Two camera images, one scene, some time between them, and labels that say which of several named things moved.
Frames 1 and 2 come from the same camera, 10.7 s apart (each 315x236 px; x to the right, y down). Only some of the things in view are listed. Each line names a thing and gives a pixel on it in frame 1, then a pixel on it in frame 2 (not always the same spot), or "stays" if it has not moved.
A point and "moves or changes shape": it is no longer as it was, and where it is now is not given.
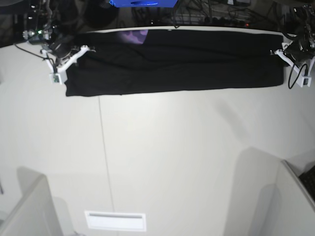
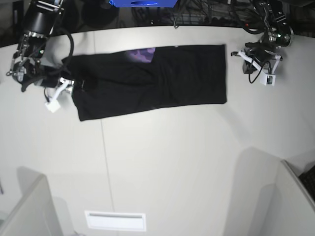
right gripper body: x=299 y=51 to x=256 y=55
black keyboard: x=308 y=179 stays
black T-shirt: x=174 y=59 moves or changes shape
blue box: x=143 y=3 stays
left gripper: x=61 y=48 to x=57 y=84
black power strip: x=227 y=21 stays
